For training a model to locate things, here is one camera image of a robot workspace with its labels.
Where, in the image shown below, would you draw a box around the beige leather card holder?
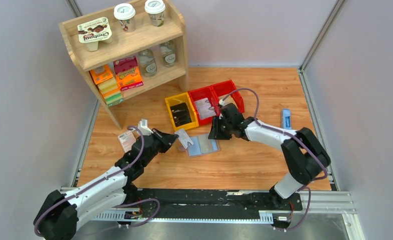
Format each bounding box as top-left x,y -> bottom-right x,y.
185,133 -> 220,157

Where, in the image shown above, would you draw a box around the red bin right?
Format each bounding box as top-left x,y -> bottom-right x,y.
211,79 -> 245,113

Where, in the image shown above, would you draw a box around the paper coffee cup left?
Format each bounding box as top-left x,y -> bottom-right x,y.
113,3 -> 136,33

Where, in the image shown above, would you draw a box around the pink card pack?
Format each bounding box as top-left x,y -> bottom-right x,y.
117,130 -> 136,153

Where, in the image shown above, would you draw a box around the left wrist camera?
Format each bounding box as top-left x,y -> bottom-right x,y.
137,118 -> 154,136

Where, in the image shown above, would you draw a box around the glass jar left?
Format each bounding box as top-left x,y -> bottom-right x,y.
137,48 -> 157,77

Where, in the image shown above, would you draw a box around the orange pink snack box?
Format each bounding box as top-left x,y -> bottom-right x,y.
113,56 -> 144,91

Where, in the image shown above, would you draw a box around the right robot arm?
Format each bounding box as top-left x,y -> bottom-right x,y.
208,103 -> 331,210

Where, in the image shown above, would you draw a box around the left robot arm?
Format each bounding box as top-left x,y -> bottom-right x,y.
33,128 -> 179,240

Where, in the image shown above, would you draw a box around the blue flat box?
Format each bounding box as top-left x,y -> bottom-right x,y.
281,108 -> 292,130

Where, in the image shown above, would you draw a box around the glass jar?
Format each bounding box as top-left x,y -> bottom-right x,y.
137,48 -> 157,77
159,40 -> 176,67

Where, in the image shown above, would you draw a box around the Chobani yogurt pack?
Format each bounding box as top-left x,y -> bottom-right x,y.
77,17 -> 113,52

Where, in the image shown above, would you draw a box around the paper coffee cup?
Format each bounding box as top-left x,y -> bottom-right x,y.
144,0 -> 166,27
113,3 -> 136,33

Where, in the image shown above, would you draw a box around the purple cable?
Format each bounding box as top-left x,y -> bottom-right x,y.
218,88 -> 330,232
34,125 -> 161,238

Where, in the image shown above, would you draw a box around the glass jar right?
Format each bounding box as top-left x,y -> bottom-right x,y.
159,40 -> 176,67

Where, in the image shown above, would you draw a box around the paper coffee cup right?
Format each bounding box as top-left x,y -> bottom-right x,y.
144,0 -> 166,27

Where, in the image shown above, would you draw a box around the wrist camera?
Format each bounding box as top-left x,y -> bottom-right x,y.
137,118 -> 154,136
214,99 -> 229,117

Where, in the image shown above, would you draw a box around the yellow green sponge stack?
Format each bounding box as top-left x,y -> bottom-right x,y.
96,77 -> 124,107

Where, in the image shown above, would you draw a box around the black cards in bin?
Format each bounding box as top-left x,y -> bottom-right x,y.
170,102 -> 192,128

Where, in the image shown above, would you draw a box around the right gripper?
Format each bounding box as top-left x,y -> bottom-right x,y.
208,115 -> 234,140

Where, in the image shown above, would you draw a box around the wooden shelf unit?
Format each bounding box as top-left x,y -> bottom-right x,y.
59,0 -> 190,130

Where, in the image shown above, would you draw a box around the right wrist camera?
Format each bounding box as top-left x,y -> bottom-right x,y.
214,99 -> 229,117

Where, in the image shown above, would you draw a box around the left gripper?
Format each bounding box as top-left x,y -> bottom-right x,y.
141,128 -> 179,167

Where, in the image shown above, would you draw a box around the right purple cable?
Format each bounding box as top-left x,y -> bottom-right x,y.
218,88 -> 330,232

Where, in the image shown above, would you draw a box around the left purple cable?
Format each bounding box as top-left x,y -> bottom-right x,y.
34,125 -> 161,238

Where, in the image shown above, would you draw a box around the white cards in bin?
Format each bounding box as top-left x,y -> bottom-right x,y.
194,97 -> 216,120

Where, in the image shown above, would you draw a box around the yellow bin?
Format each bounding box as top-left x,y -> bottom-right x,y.
164,92 -> 199,131

